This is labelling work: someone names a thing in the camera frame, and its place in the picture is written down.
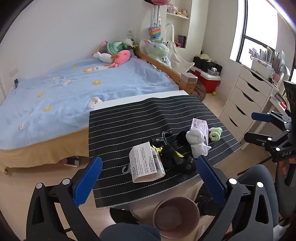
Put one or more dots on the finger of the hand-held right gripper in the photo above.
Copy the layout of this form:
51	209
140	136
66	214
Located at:
261	116
256	136

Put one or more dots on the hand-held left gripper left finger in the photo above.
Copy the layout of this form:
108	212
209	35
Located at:
89	183

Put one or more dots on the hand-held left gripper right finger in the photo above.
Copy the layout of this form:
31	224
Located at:
210	180

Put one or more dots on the white sock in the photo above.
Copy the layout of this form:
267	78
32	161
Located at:
196	141

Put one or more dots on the pink waste bin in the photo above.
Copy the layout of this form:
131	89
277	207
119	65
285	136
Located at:
175	215

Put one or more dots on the pink and white carton box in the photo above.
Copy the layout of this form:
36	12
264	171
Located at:
200	126

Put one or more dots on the white printed carton box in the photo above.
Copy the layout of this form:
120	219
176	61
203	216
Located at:
146	163

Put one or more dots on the yellow plastic clip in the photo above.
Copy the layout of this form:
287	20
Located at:
155	149

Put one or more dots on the person's right hand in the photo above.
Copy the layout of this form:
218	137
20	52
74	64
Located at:
283	167

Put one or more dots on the white drawer cabinet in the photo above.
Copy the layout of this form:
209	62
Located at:
245	97

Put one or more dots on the small box under bed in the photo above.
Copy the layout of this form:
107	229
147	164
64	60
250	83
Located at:
72	161

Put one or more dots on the person's right leg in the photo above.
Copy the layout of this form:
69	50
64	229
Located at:
256	176

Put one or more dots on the person's leg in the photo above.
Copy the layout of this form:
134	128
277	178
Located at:
129	233
256	176

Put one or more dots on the clear plastic hanger hook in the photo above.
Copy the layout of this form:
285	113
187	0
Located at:
126	169

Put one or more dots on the green plush scrunchie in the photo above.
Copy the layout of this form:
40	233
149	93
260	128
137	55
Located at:
215	134

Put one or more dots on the black and yellow cloth bundle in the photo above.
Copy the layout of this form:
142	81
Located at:
175	157

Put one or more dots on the tan bed skirt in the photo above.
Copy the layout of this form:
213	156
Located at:
46	153

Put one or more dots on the row of books and cards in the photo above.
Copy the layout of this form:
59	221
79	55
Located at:
268	60

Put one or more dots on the red cooler box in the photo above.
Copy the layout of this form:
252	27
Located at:
208	82

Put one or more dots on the person's left leg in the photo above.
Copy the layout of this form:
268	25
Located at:
129	233

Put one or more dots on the brown striped pouf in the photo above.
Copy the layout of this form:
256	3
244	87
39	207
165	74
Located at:
199	91

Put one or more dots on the black striped table mat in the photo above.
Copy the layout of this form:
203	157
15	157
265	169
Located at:
129	122

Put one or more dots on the black bag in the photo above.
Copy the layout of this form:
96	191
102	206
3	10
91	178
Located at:
208	64

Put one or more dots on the grey square box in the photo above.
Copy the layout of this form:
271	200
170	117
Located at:
189	77

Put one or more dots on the pale yellow hat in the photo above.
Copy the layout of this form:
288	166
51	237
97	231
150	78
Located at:
203	56

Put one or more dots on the window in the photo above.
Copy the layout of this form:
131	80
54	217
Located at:
256	25

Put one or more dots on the bed with blue blanket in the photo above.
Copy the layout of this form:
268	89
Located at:
69	92

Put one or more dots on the white table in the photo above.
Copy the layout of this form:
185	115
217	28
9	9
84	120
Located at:
138	98

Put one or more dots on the white fabric hamper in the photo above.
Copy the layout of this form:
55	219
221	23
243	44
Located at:
179	59

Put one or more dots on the purple box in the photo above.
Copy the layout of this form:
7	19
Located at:
181	41

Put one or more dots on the teal unicorn plush toy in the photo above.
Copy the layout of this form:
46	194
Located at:
158	51

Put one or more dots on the pink fish plush toy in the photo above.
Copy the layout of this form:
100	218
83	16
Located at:
121	58

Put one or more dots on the rainbow bubble bag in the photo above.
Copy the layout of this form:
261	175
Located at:
155	32

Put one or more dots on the purple plush toy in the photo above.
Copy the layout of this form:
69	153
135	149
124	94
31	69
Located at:
103	46

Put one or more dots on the green plush toy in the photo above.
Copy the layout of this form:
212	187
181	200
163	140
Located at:
115	46

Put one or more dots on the wooden bed frame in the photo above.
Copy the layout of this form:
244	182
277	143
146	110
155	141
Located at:
171	73

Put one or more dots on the wall shelf with plush toys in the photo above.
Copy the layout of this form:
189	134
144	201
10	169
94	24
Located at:
178	10

